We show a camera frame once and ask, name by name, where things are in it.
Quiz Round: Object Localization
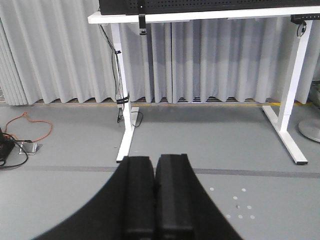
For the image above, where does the orange cable on floor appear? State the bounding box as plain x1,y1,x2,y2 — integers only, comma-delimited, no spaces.
4,112,53,144

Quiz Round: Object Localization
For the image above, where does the black desk height controller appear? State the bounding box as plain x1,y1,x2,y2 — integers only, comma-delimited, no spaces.
290,13,320,38

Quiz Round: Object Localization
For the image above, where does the metal floor socket box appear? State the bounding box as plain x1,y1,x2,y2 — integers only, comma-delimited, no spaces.
18,141,43,156

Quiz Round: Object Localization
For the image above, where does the grey pleated curtain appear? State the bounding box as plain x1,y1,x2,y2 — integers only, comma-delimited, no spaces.
0,0,320,106

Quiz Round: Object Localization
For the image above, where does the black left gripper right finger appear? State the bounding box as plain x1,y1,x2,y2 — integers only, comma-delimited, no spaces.
155,154,242,240

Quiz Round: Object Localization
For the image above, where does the black perforated pegboard panel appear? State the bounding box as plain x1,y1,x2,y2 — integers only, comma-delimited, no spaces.
98,0,320,15

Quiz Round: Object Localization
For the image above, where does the white standing desk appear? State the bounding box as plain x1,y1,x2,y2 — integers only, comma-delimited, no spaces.
87,4,320,165

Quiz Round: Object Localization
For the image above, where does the black clamp under desk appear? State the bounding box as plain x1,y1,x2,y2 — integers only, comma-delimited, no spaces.
138,0,147,36

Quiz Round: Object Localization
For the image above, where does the cable bundle on desk leg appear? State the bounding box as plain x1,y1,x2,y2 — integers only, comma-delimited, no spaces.
99,23,144,128

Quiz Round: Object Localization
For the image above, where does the round grey stand base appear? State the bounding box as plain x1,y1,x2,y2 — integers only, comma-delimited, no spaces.
298,118,320,143

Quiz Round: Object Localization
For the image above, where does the black cable on floor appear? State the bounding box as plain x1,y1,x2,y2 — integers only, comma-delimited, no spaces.
0,132,29,171

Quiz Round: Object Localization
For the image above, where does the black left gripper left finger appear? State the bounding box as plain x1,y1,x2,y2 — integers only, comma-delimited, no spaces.
37,156,155,240

